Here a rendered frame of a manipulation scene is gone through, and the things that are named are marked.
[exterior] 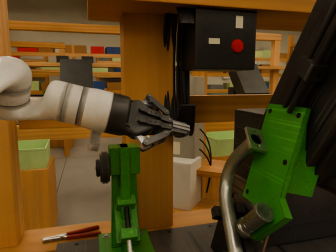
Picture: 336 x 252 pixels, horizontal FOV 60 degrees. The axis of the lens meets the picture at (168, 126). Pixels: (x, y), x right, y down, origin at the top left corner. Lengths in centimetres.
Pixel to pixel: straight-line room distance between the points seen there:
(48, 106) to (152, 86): 38
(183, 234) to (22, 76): 58
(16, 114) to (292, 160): 48
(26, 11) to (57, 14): 91
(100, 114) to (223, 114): 57
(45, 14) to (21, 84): 1029
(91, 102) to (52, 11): 1031
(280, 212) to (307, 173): 10
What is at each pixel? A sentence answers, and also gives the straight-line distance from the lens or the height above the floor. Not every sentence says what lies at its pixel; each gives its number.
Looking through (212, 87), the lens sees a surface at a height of 118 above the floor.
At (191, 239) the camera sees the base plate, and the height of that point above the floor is 90.
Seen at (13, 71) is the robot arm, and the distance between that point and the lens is 52.
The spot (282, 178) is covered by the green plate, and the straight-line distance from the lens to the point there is 58.
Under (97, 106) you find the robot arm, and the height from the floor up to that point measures 128.
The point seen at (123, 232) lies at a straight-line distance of 68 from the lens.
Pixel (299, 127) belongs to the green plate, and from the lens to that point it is 57.
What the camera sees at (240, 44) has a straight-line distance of 80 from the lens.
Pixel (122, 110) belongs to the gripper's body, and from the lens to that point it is 51.
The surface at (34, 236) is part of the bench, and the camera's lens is 97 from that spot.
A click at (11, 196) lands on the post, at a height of 102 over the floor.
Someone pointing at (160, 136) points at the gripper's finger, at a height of 122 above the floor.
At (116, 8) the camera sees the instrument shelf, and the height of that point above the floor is 150.
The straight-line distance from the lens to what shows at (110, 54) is 741.
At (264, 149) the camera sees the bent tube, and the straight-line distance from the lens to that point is 62.
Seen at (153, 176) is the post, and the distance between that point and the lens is 87.
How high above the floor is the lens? 132
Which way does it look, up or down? 8 degrees down
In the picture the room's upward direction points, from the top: straight up
